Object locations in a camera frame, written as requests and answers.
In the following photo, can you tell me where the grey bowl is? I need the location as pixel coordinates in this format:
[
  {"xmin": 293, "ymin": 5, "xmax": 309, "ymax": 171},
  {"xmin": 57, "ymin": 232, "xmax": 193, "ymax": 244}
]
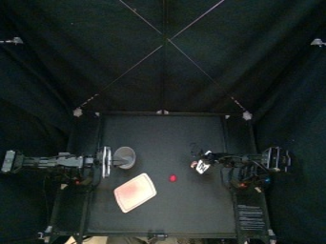
[{"xmin": 113, "ymin": 146, "xmax": 138, "ymax": 170}]

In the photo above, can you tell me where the pink cutting board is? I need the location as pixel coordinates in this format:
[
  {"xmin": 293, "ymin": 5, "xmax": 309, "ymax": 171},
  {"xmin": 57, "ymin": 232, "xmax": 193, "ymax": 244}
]
[{"xmin": 113, "ymin": 173, "xmax": 158, "ymax": 214}]

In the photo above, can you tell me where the white text label sticker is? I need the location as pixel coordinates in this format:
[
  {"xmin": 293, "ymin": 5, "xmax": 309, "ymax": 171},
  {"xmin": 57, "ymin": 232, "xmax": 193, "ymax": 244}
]
[{"xmin": 237, "ymin": 204, "xmax": 266, "ymax": 232}]

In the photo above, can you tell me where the black table edge clamp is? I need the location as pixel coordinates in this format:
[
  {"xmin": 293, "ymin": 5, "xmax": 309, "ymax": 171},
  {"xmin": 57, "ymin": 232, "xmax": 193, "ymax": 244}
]
[{"xmin": 147, "ymin": 233, "xmax": 170, "ymax": 242}]

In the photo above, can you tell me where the thin diagonal brace wire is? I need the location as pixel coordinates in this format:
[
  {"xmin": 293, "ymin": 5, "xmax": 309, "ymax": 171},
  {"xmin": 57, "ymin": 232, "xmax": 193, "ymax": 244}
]
[
  {"xmin": 78, "ymin": 0, "xmax": 228, "ymax": 111},
  {"xmin": 119, "ymin": 0, "xmax": 250, "ymax": 112}
]

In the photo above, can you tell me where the silver cloth frame clamp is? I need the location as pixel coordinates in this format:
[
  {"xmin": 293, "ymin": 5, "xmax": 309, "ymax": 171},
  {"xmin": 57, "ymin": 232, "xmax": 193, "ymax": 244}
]
[
  {"xmin": 310, "ymin": 37, "xmax": 326, "ymax": 48},
  {"xmin": 0, "ymin": 36, "xmax": 25, "ymax": 46}
]

